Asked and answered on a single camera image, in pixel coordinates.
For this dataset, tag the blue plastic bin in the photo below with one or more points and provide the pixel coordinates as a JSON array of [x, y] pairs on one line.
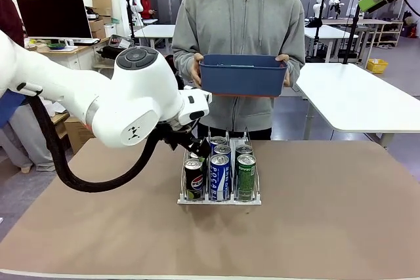
[[243, 80]]

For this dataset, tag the green bowl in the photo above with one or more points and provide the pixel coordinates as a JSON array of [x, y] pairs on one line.
[[56, 46]]

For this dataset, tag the white desk wooden top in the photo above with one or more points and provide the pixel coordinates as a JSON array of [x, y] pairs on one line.
[[78, 58]]

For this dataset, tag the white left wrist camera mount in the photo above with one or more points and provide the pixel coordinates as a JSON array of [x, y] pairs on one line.
[[207, 98]]

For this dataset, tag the large brown cardboard box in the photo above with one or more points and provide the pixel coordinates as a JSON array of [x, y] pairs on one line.
[[77, 132]]

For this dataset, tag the person's right hand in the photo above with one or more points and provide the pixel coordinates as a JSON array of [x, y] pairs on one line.
[[196, 70]]

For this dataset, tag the person's right forearm gray sleeve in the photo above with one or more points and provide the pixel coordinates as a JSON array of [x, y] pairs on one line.
[[182, 60]]

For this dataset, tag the black bag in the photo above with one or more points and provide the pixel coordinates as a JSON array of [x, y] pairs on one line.
[[108, 52]]

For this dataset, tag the person's left hand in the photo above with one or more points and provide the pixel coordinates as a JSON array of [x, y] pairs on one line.
[[288, 71]]

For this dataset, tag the black tripod stand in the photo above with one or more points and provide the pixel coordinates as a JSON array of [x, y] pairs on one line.
[[352, 31], [317, 37]]

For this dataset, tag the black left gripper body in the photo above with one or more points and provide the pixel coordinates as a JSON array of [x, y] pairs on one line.
[[175, 135]]

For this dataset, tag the person in red top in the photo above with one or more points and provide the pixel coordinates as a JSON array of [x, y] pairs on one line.
[[146, 9]]

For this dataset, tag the person in gray hoodie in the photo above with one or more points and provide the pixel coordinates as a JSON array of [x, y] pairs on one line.
[[239, 21]]

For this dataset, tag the wooden shelf bench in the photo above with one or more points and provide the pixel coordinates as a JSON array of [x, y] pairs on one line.
[[377, 21]]

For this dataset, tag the cardboard box on desk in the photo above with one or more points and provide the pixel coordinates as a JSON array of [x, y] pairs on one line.
[[101, 3]]

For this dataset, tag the white keyboard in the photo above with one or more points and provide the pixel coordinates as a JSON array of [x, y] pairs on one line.
[[85, 42]]

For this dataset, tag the person in maroon top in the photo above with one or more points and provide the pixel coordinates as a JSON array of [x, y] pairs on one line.
[[11, 21]]

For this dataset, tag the person's left forearm gray sleeve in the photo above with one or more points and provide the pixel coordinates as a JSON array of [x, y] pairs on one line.
[[295, 63]]

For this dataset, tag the large white table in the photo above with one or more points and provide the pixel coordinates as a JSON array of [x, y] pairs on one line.
[[354, 96]]

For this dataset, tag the white background table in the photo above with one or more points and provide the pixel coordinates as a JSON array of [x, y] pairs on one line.
[[328, 32], [157, 31]]

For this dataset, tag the left gripper finger with green tip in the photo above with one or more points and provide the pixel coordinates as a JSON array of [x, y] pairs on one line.
[[185, 149], [201, 149]]

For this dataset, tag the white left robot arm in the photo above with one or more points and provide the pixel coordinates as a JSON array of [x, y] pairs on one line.
[[131, 96]]

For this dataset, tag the yellow plastic crate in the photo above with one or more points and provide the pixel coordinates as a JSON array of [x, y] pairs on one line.
[[377, 67]]

